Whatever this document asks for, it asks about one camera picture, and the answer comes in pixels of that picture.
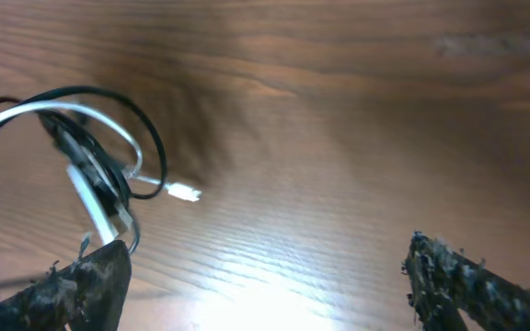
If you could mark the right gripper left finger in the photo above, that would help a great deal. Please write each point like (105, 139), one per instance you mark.
(88, 294)

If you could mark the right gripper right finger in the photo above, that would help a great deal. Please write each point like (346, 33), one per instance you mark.
(445, 283)

